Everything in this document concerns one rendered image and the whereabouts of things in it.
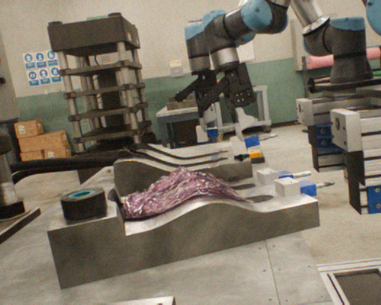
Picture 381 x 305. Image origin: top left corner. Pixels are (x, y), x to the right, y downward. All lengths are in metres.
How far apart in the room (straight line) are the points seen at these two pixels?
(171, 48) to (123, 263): 7.00
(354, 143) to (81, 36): 4.46
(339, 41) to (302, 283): 1.04
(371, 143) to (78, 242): 0.68
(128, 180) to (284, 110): 6.80
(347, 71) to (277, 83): 6.27
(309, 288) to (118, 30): 4.65
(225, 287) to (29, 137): 7.39
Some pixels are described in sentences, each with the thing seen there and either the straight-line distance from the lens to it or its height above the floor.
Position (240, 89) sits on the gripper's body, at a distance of 1.08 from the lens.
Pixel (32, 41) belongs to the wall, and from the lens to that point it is 8.22.
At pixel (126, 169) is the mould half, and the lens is 1.09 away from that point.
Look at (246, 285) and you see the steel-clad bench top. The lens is 0.63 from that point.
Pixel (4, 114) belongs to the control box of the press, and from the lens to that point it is 1.63.
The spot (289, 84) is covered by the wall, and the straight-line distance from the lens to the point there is 7.77.
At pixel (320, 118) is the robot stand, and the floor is 0.92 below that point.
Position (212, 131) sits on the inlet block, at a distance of 1.37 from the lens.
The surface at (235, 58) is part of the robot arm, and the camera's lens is 1.10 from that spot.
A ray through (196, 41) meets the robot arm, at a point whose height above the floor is 1.24.
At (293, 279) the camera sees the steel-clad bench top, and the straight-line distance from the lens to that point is 0.64.
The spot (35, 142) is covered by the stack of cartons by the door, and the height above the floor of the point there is 0.43.
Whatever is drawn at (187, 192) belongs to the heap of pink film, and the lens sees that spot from 0.76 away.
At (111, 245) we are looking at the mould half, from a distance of 0.72.
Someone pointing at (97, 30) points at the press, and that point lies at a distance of 5.11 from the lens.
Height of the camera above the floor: 1.12
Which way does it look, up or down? 11 degrees down
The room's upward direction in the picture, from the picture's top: 8 degrees counter-clockwise
